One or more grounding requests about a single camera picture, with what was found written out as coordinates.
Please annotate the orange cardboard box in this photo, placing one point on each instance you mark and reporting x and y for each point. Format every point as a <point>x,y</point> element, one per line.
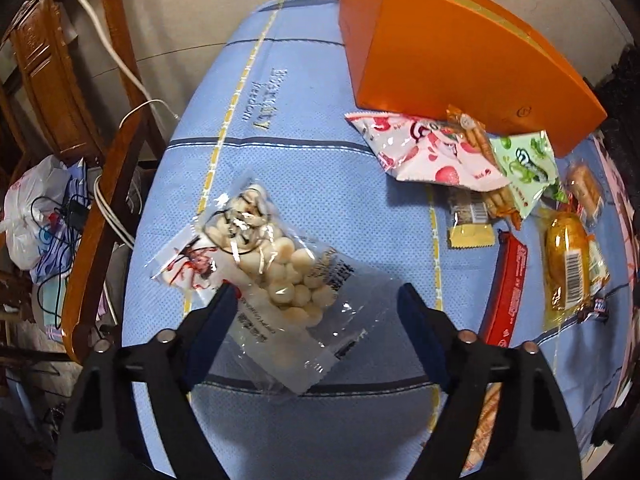
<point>450,55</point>

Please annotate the black fuzzy cloth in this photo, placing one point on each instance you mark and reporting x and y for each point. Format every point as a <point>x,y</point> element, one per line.
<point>622,90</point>

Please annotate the long red snack packet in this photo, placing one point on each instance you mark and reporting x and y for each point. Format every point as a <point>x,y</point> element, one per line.
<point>507,290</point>

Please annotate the small bread packet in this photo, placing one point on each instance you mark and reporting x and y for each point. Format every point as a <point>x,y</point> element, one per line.
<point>585,190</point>

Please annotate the clear white nut packet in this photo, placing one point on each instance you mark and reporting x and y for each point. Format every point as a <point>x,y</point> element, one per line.
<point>285,280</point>

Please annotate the blue printed tablecloth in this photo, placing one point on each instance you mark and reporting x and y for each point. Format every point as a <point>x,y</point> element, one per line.
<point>310,110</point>

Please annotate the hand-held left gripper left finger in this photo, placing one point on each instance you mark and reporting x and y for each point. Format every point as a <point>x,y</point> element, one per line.
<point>212,330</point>

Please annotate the green print snack packet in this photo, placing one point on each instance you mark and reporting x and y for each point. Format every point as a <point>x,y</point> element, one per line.
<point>530,170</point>

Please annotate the pink cloth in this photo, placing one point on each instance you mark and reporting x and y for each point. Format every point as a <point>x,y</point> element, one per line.
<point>620,185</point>

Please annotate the bread packet with barcode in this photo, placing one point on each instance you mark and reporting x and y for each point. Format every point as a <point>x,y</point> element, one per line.
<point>567,260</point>

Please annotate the small yellow snack packet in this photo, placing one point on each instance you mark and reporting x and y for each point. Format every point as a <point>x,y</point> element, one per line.
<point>470,235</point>

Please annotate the orange striped snack packet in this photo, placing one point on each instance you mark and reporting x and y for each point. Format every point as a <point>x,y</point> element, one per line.
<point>482,430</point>

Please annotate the carved wooden chair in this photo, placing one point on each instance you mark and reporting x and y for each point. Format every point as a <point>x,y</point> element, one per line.
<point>50,75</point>

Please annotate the dark snack packet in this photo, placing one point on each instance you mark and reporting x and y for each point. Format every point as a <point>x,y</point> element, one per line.
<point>595,309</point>

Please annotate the white plastic bag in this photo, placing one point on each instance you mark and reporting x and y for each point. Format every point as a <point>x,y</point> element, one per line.
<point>25,210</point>

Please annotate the biscuit stick packet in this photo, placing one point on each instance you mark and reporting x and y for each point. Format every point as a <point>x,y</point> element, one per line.
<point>477,135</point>

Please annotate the pink strawberry print packet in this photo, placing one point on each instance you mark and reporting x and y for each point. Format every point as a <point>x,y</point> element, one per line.
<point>425,155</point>

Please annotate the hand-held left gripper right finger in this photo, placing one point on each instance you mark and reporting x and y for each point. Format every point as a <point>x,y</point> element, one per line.
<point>422,330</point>

